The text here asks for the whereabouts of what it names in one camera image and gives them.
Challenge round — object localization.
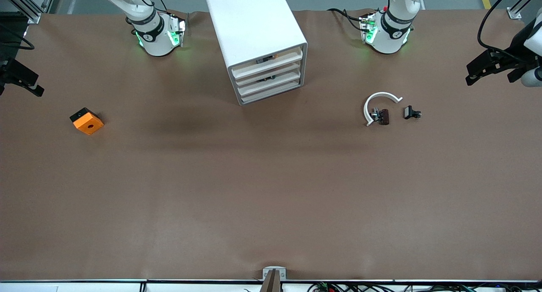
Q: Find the white table edge rail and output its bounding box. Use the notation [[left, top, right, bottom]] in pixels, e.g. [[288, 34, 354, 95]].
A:
[[0, 278, 542, 292]]

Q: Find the bundle of cables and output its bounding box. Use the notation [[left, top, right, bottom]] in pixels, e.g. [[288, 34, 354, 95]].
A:
[[307, 281, 542, 292]]

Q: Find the aluminium frame post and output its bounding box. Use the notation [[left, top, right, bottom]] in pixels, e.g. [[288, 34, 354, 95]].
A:
[[0, 0, 58, 25], [506, 0, 542, 19]]

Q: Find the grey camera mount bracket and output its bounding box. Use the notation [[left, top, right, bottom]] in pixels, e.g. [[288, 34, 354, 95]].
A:
[[259, 266, 288, 292]]

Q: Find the small brown metal component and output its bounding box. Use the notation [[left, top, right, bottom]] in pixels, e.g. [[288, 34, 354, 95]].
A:
[[371, 108, 390, 126]]

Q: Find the black arm base cable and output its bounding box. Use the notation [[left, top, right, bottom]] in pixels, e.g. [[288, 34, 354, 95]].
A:
[[327, 7, 367, 33]]

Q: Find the orange and black box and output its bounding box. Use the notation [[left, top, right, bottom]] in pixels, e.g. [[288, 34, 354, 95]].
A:
[[69, 107, 105, 136]]

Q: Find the white curved plastic piece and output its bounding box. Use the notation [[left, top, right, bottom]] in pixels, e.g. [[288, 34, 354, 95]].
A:
[[363, 92, 404, 127]]

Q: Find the brown table mat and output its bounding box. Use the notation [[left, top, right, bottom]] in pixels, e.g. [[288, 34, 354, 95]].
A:
[[0, 9, 542, 282]]

